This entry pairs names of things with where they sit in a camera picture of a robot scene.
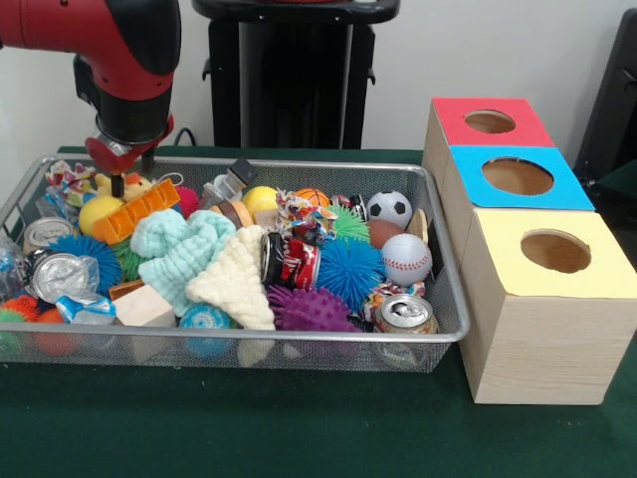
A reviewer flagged orange toy building brick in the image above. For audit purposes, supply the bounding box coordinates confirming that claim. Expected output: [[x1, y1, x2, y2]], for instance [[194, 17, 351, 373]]
[[92, 178, 181, 246]]

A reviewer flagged wooden box with three holes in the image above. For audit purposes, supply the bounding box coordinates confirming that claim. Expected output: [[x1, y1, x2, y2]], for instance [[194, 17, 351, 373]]
[[421, 97, 637, 405]]

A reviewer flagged yellow ball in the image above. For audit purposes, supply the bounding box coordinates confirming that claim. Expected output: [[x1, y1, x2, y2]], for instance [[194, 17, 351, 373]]
[[78, 194, 123, 236]]

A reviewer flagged white baseball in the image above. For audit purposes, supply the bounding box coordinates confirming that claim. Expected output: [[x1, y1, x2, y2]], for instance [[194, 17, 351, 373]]
[[380, 232, 433, 289]]

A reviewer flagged silver drink can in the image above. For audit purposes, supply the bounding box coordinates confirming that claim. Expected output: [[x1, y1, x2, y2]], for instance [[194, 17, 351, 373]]
[[371, 293, 441, 367]]

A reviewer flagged small soccer ball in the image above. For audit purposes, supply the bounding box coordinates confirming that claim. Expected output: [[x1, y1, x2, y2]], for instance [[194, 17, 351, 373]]
[[365, 191, 414, 230]]

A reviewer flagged large dark green tablecloth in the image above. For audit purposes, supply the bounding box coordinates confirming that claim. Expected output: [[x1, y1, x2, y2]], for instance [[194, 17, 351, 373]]
[[0, 145, 637, 478]]

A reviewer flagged cream knit cloth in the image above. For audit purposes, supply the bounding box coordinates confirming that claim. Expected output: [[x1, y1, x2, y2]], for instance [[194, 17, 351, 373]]
[[184, 224, 276, 332]]

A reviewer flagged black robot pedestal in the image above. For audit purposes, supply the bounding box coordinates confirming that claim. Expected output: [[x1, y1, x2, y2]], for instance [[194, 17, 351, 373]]
[[191, 0, 402, 149]]

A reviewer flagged silver mesh bin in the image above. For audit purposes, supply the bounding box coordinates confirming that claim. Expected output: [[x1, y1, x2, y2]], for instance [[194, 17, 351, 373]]
[[0, 153, 472, 374]]

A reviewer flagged small dark green tablecloth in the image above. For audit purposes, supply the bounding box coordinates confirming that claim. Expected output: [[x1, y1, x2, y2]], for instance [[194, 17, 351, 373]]
[[594, 158, 637, 200]]

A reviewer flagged yellow plush toy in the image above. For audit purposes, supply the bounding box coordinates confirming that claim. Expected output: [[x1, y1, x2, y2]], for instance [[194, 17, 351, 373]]
[[94, 170, 184, 203]]

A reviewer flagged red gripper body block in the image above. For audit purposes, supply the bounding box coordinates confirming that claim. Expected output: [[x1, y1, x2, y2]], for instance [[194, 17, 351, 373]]
[[85, 114, 176, 174]]

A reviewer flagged mint knit cloth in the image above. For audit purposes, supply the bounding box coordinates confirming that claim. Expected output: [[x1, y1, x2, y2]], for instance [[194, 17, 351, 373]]
[[129, 208, 238, 318]]

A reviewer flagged blue spiky ball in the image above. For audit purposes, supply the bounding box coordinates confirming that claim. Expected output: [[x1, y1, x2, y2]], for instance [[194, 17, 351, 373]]
[[314, 236, 387, 315]]

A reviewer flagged black stand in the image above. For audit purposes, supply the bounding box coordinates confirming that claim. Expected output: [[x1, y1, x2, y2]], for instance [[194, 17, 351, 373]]
[[571, 8, 637, 190]]

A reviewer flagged purple spiky ball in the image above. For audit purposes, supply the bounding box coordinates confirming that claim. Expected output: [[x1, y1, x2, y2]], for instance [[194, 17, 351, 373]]
[[266, 284, 362, 334]]

